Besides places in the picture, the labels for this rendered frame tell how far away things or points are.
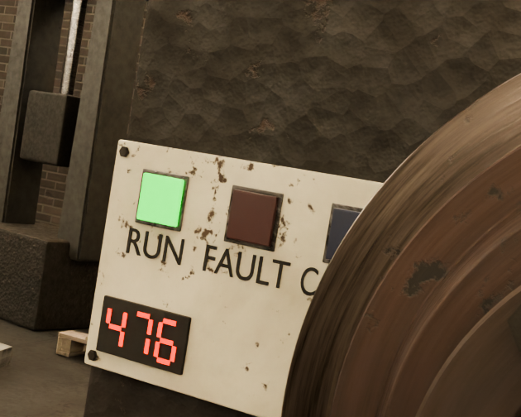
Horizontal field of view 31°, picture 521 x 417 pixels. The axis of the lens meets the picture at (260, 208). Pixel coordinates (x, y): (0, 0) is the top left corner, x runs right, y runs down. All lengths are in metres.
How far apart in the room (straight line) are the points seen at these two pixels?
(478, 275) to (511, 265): 0.02
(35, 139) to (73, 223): 0.65
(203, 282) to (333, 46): 0.20
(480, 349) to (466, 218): 0.09
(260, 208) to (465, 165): 0.22
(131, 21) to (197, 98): 5.19
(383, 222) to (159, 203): 0.26
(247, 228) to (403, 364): 0.25
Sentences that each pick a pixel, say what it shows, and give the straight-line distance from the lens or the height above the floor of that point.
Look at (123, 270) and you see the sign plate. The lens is 0.74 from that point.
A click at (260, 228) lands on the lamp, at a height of 1.19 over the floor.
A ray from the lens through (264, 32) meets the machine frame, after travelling 0.71.
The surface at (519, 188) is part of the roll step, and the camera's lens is 0.46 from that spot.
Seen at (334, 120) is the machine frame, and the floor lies 1.28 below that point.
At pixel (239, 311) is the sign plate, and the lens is 0.69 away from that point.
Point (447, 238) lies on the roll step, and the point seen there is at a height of 1.22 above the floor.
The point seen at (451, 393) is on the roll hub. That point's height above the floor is 1.16.
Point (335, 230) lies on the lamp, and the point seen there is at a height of 1.20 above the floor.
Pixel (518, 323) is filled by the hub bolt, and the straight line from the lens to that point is 0.39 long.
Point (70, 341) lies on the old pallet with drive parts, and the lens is 5.29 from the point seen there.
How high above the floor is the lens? 1.24
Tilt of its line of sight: 3 degrees down
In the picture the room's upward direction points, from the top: 9 degrees clockwise
